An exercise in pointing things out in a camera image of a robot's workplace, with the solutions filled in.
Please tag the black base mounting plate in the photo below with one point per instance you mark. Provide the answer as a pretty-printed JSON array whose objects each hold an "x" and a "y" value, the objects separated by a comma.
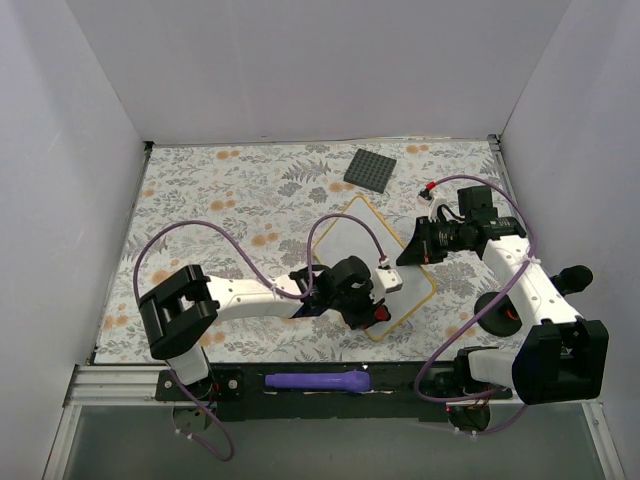
[{"x": 236, "y": 392}]

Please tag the floral patterned table mat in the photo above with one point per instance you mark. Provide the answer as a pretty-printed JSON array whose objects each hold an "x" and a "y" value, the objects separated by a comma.
[{"x": 242, "y": 210}]

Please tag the aluminium frame rail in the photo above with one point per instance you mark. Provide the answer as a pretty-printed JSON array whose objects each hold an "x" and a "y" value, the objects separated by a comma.
[{"x": 113, "y": 385}]

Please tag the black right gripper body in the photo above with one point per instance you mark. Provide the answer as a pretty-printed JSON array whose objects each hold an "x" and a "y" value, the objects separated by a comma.
[{"x": 422, "y": 245}]

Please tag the purple marker pen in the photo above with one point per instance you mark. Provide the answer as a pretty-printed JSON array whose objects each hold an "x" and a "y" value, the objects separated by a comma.
[{"x": 351, "y": 381}]

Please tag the red black felt eraser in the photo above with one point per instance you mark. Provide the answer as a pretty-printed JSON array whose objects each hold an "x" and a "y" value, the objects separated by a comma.
[{"x": 382, "y": 314}]

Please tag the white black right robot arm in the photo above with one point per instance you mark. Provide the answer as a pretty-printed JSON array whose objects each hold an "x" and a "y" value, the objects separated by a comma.
[{"x": 563, "y": 354}]

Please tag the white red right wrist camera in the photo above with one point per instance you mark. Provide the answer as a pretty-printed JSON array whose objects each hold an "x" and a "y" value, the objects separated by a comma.
[{"x": 435, "y": 202}]

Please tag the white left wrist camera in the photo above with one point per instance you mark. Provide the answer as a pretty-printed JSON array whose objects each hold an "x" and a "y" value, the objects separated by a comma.
[{"x": 388, "y": 278}]

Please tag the black round stand base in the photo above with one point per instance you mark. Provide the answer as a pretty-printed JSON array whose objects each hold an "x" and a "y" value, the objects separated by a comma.
[{"x": 502, "y": 320}]

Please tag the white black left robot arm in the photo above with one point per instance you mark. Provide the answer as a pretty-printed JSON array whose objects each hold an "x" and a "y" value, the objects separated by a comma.
[{"x": 177, "y": 312}]

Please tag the dark grey studded baseplate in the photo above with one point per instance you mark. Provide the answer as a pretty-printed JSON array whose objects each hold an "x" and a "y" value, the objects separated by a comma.
[{"x": 370, "y": 171}]

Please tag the yellow framed small whiteboard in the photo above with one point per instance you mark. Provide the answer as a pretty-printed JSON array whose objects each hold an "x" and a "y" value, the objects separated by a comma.
[{"x": 341, "y": 238}]

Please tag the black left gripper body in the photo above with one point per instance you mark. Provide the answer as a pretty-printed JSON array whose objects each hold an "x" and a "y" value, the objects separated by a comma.
[{"x": 364, "y": 316}]

